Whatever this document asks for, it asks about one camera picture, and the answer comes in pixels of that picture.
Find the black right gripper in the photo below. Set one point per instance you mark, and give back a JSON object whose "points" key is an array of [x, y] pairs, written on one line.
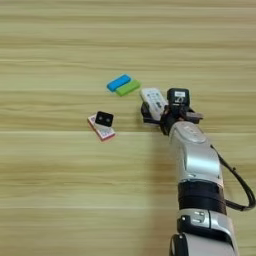
{"points": [[175, 116]]}

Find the white remote control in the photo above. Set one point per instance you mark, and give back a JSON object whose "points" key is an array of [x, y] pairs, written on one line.
{"points": [[154, 100]]}

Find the small black square object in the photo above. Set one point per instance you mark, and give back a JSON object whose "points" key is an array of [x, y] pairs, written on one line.
{"points": [[104, 118]]}

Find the red white card box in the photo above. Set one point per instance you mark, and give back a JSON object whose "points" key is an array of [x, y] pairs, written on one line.
{"points": [[105, 133]]}

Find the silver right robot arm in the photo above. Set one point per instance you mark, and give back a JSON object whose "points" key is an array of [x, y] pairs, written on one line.
{"points": [[200, 166]]}

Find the green rectangular block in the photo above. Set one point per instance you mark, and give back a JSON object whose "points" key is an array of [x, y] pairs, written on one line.
{"points": [[128, 88]]}

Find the blue rectangular block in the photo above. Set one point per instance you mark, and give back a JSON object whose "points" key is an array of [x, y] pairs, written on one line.
{"points": [[119, 82]]}

